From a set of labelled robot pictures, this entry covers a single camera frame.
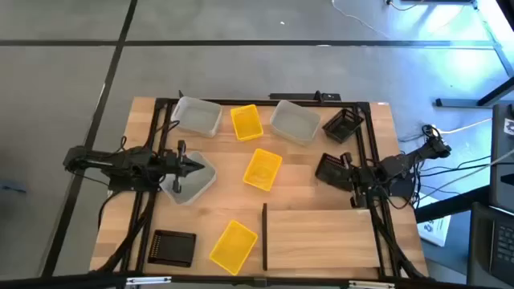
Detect black cable bundle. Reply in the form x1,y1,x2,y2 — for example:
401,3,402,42
95,191,158,275
369,198,429,280

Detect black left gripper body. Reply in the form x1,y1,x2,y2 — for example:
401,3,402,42
160,139,186,193

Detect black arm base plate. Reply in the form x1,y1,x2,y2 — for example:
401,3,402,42
377,176,417,200
107,174,164,193

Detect black slanted desk leg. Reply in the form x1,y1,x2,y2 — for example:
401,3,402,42
414,185,492,224

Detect yellow power cable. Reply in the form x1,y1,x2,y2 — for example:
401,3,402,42
437,117,493,136

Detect yellow slotted plastic basket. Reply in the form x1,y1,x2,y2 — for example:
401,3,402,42
242,148,284,193
230,104,265,142
209,219,259,277

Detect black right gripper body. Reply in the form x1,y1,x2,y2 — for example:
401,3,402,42
342,152,373,210

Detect grey cable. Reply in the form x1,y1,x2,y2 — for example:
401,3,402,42
417,150,514,200

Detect black desk base bar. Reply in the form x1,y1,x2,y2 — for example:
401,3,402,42
435,75,514,108

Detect silver beam bracket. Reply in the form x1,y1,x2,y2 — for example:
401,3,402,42
125,275,173,287
347,279,395,289

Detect black aluminium table frame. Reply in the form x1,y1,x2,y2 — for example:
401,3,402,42
134,97,402,279

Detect white printed sheet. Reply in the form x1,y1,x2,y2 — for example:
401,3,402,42
416,193,454,247

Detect black slotted plastic basket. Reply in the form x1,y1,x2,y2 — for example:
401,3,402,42
147,229,198,269
321,108,365,145
315,153,354,192

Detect black floor cable with plug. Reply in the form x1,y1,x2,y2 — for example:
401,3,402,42
384,0,427,12

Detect grey computer case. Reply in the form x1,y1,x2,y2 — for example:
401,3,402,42
488,103,514,216

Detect black floor cables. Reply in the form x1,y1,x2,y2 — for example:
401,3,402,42
417,155,493,178

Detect black mounting bar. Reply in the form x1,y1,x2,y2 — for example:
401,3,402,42
267,90,343,103

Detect black rig beam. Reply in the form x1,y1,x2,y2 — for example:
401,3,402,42
0,272,514,289

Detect black laptop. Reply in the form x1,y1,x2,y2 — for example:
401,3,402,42
467,201,514,288

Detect white floor cable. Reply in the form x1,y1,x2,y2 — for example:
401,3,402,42
329,0,391,40

